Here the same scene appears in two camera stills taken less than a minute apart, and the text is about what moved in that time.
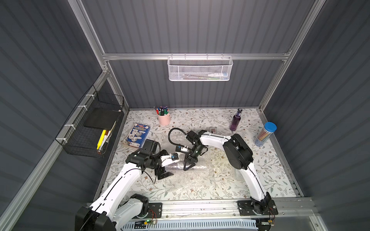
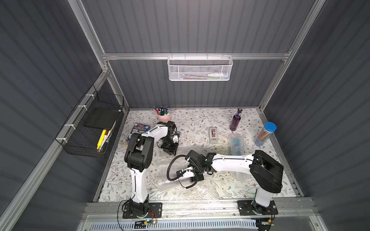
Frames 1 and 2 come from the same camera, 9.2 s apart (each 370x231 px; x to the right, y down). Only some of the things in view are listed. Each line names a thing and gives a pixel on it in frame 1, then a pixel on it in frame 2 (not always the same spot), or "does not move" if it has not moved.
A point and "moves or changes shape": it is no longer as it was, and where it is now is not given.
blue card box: x=138 y=135 does not move
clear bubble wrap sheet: x=238 y=175 moves or changes shape
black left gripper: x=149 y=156 -> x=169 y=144
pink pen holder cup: x=165 y=120 does not move
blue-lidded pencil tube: x=269 y=127 does not move
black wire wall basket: x=89 y=130 does not move
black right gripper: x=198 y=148 -> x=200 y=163
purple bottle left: x=236 y=120 does not move
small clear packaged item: x=213 y=130 does not move
